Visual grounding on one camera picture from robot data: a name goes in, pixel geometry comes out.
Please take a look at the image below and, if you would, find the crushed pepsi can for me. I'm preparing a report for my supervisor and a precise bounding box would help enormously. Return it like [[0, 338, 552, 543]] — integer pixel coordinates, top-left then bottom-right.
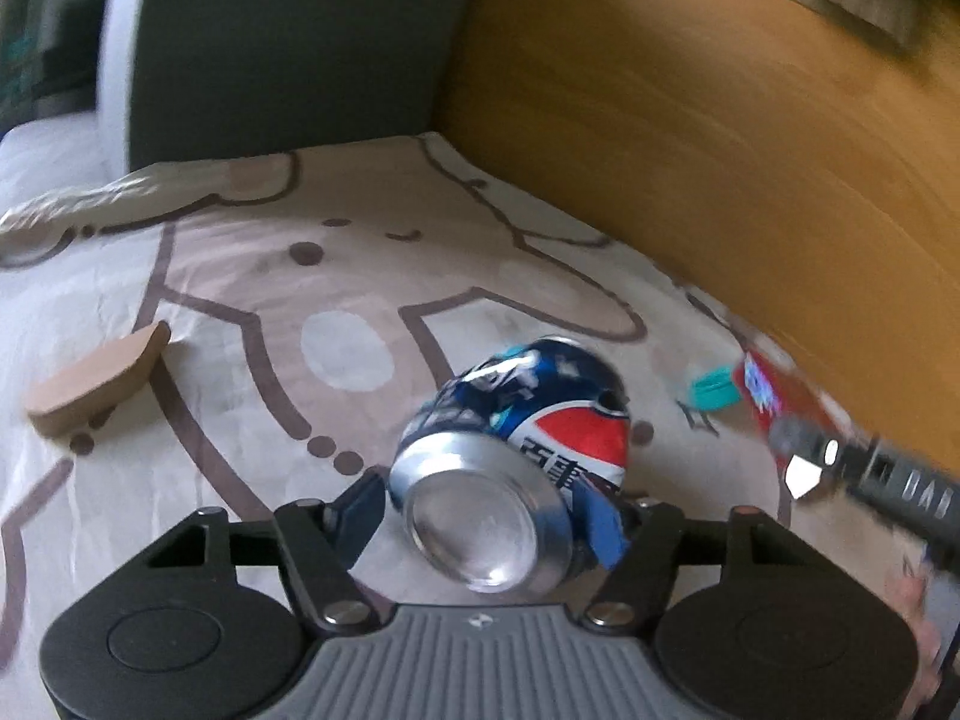
[[387, 337, 631, 595]]

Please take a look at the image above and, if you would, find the wooden oval piece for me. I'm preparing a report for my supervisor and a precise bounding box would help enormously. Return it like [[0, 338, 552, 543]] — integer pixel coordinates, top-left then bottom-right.
[[23, 320, 171, 439]]

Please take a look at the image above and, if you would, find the cartoon print bed sheet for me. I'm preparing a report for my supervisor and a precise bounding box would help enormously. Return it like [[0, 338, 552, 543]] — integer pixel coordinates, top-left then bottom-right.
[[2, 135, 923, 715]]

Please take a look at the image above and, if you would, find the teal bottle cap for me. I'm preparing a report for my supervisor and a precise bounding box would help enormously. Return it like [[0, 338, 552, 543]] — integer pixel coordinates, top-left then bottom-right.
[[686, 366, 742, 411]]

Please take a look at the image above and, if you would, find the dark grey cushion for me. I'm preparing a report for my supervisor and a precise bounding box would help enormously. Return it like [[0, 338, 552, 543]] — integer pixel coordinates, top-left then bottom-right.
[[98, 0, 470, 177]]

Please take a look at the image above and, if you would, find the red snack wrapper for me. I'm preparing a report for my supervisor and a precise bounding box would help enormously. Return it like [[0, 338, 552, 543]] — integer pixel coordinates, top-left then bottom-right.
[[732, 348, 851, 500]]

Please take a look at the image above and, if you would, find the person's hand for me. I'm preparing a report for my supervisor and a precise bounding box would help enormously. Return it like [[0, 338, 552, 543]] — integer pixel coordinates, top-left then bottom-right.
[[884, 567, 942, 718]]

